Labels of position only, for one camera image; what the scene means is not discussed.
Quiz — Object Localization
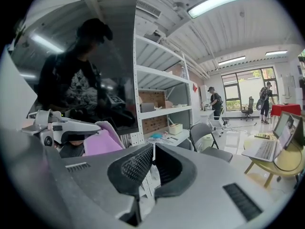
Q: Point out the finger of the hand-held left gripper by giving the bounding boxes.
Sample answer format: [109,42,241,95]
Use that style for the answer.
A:
[51,119,102,145]

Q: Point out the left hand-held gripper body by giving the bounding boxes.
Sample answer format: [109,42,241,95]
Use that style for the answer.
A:
[21,109,64,150]

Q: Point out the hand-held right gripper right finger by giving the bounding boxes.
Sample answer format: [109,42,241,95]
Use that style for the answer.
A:
[154,143,198,198]

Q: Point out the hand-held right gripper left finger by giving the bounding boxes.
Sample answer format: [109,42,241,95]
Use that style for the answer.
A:
[107,143,153,196]

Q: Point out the pink cloth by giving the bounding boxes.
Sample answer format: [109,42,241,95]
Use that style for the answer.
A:
[83,120,126,156]

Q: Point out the beige box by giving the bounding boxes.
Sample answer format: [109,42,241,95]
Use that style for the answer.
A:
[168,123,183,135]

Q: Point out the grey folding chair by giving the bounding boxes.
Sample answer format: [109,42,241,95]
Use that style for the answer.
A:
[190,122,234,164]

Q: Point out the white metal shelving unit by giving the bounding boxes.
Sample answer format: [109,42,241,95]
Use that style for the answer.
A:
[132,34,195,200]

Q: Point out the white office chair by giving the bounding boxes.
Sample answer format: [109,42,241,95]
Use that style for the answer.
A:
[208,107,230,137]

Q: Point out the silver laptop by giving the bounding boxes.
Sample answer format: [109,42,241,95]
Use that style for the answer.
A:
[242,115,303,162]

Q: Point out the black office chair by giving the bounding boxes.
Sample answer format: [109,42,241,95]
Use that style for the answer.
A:
[240,96,255,122]

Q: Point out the large framed window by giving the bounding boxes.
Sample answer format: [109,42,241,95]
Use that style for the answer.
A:
[221,67,279,112]

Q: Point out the yellow round table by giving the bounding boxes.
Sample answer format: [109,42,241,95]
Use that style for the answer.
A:
[243,135,305,188]

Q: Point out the red covered table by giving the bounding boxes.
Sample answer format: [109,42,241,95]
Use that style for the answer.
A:
[270,103,302,118]

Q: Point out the black cable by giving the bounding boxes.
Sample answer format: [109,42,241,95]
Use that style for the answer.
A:
[273,142,305,173]

